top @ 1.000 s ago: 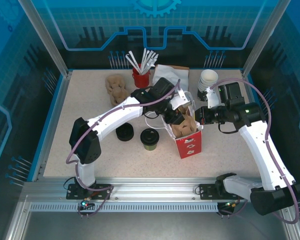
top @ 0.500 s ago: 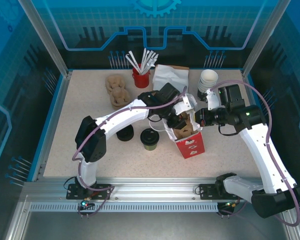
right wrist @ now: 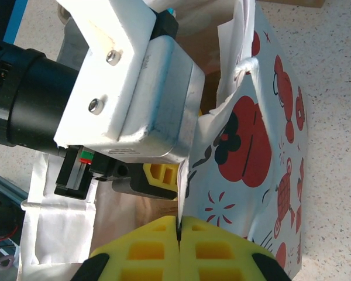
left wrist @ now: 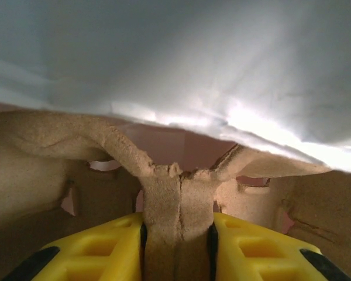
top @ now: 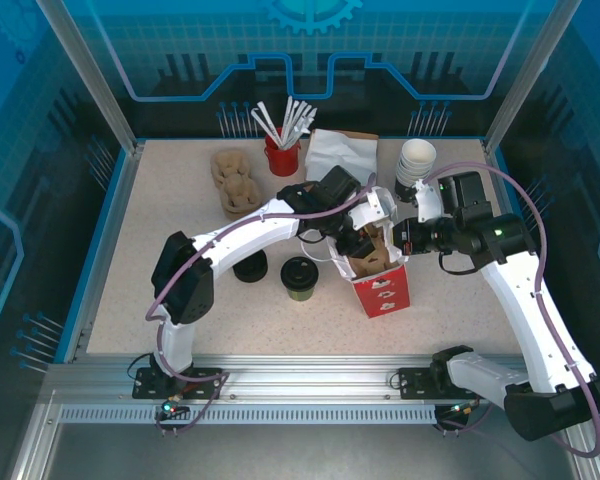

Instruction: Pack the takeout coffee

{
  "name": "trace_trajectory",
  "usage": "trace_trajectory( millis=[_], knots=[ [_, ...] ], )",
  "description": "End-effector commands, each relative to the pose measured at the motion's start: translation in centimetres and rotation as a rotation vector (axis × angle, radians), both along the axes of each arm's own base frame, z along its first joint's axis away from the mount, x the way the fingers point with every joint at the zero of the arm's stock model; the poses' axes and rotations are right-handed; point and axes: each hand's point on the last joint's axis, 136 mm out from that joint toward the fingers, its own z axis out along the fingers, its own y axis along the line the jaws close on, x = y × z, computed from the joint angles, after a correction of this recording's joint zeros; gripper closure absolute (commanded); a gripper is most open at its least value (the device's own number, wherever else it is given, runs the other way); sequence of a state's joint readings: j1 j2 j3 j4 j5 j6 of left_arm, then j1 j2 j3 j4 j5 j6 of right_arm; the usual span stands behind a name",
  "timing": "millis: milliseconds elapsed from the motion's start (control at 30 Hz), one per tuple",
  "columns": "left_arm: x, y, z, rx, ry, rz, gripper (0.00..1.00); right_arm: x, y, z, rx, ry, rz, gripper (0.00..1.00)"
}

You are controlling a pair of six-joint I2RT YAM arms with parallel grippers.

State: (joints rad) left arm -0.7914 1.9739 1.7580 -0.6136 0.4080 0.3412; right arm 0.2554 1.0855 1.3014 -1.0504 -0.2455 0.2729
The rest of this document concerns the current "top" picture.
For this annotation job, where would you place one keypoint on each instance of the brown pulp cup carrier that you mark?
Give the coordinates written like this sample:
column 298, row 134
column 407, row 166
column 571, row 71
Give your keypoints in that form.
column 375, row 257

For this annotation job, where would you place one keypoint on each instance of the black plastic cup lid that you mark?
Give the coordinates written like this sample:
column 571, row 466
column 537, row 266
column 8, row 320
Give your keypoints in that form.
column 299, row 272

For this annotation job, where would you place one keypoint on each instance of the white paper straw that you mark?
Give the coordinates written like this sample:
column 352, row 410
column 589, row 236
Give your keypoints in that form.
column 267, row 119
column 287, row 120
column 262, row 124
column 301, row 116
column 294, row 117
column 307, row 122

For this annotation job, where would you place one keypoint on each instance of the red white paper gift bag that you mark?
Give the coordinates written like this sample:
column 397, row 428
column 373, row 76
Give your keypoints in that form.
column 382, row 295

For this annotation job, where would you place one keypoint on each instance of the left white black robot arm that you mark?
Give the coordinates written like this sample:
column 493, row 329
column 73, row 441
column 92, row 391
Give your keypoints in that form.
column 250, row 235

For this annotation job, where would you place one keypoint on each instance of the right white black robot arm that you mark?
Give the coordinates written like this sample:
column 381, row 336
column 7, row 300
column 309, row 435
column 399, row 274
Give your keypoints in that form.
column 520, row 300

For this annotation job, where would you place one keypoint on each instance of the blue table edge strip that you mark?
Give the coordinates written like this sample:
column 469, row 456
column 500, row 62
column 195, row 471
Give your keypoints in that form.
column 514, row 225
column 99, row 250

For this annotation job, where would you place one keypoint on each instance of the red metal bucket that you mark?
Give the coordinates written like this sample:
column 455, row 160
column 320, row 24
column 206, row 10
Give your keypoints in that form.
column 282, row 160

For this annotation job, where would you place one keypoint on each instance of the white napkins stack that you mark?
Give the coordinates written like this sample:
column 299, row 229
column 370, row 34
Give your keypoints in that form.
column 367, row 150

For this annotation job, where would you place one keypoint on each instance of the stack of pulp cup carriers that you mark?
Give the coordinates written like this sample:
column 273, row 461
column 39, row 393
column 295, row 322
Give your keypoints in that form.
column 235, row 190

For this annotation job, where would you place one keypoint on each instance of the stack of black cup lids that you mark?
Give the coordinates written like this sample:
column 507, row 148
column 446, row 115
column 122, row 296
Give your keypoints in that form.
column 250, row 270

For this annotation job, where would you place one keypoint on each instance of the small lit connector board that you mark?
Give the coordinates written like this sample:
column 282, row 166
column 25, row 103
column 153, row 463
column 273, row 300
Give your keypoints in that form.
column 462, row 410
column 169, row 407

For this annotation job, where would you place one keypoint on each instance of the grey metal shelf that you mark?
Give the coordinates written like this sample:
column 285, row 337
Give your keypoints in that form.
column 305, row 450

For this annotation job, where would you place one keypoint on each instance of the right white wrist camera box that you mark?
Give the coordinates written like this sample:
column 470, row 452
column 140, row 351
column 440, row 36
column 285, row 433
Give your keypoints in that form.
column 430, row 202

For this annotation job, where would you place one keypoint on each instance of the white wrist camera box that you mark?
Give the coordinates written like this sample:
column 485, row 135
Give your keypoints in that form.
column 375, row 210
column 430, row 202

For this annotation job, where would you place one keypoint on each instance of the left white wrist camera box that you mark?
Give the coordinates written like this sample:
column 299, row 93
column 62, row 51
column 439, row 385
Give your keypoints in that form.
column 375, row 210

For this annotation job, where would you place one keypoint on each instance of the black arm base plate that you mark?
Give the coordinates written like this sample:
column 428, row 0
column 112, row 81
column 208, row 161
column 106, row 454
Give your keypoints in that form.
column 415, row 385
column 147, row 387

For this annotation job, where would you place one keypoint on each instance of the aluminium frame post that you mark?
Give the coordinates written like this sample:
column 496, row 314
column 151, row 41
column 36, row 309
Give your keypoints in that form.
column 90, row 75
column 525, row 75

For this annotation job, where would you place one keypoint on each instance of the aluminium mounting rail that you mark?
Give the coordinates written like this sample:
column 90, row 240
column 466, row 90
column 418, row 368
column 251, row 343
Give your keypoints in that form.
column 305, row 375

